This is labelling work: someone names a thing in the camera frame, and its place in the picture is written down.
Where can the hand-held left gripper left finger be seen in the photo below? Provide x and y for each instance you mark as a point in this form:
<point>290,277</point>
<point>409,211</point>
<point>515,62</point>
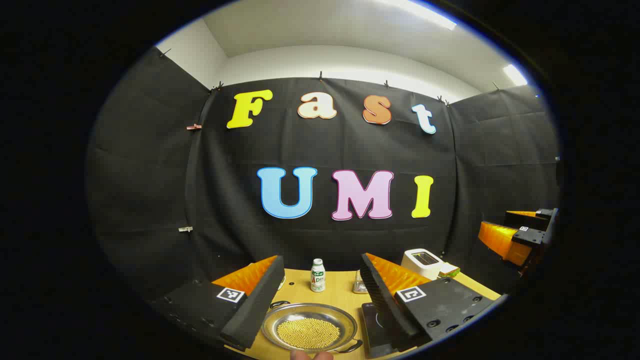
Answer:
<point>260,300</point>

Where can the ceiling light panel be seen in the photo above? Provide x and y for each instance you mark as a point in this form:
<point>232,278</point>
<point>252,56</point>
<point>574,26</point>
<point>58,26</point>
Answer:
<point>515,75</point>

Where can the sandwich with lettuce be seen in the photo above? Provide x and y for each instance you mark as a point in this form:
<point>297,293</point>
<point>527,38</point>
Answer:
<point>450,270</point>

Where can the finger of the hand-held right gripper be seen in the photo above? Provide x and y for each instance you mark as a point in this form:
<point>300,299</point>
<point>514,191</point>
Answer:
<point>522,215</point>
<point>500,242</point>

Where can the white toaster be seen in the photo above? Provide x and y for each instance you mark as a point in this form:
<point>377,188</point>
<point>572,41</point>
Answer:
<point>420,267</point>

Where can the pile of yellow soybeans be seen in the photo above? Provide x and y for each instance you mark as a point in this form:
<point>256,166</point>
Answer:
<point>307,333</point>

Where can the row of black clips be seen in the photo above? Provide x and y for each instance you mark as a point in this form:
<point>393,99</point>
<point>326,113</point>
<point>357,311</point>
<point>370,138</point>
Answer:
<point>320,76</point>

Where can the white green drink bottle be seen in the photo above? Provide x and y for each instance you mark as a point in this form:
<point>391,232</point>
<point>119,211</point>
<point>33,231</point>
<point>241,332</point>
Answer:
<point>318,277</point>

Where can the white divided bean dish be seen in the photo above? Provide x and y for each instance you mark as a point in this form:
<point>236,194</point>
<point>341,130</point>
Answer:
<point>282,283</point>

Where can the pink clip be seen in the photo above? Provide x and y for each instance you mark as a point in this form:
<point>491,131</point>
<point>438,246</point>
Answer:
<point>194,127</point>

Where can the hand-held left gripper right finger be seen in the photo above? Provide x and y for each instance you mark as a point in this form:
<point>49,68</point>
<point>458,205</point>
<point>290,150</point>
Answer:
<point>382,305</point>

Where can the black induction cooktop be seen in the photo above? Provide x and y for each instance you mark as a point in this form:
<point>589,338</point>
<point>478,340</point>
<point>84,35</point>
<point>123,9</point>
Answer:
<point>372,327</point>

